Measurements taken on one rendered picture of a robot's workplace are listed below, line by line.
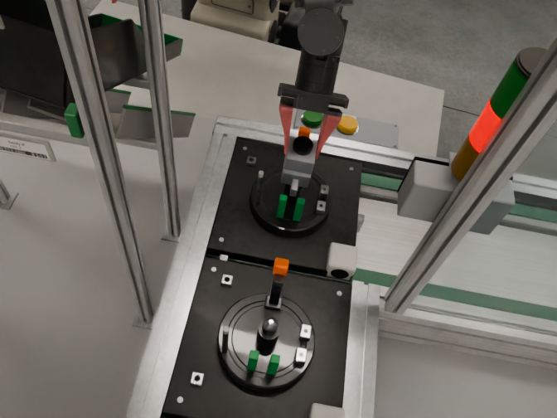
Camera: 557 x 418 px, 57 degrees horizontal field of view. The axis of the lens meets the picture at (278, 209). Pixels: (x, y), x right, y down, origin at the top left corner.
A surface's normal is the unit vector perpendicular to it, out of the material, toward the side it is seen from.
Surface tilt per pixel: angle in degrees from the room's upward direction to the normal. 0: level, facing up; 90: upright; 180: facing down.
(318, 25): 54
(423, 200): 90
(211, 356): 0
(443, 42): 0
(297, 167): 94
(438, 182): 0
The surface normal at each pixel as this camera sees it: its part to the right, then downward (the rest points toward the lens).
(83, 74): -0.15, 0.81
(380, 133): 0.11, -0.56
